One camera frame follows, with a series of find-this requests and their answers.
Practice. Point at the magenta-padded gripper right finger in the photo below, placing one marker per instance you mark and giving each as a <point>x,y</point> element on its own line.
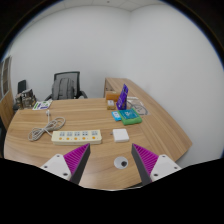
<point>146,159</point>

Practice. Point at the clear plastic bag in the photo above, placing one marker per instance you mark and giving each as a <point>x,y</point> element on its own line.
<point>140,106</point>

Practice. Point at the green and purple leaflet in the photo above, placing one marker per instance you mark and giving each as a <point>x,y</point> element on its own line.
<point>41,105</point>

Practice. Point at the grey backpack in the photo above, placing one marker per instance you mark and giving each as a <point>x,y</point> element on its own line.
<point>62,88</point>

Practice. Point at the white charger block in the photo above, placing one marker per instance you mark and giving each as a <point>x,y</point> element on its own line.
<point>120,135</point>

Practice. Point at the brown cardboard box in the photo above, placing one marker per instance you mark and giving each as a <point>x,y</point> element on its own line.
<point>19,100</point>

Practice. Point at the small blue box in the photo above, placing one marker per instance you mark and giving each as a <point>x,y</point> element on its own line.
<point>116,116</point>

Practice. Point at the dark printed box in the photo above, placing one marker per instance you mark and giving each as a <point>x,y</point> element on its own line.
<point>29,96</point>

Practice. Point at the purple standing card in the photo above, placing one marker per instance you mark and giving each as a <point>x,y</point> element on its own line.
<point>122,98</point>

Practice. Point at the small beige box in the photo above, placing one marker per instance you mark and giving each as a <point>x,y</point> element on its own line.
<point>111,104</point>

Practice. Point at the wooden glass-door cabinet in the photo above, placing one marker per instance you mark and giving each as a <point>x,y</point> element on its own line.
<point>6,106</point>

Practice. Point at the black visitor chair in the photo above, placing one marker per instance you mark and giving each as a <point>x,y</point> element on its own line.
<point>21,86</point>

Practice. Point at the orange box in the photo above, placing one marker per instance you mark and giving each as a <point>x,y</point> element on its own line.
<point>111,96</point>

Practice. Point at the green flat box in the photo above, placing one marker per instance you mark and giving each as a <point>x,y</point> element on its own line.
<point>130,116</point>

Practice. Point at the black mesh office chair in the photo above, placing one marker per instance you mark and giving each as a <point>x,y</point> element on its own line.
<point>66,74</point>

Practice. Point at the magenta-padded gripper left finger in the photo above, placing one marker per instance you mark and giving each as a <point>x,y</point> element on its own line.
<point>76,158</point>

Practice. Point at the cream power strip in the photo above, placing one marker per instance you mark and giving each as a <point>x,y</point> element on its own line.
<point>76,137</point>

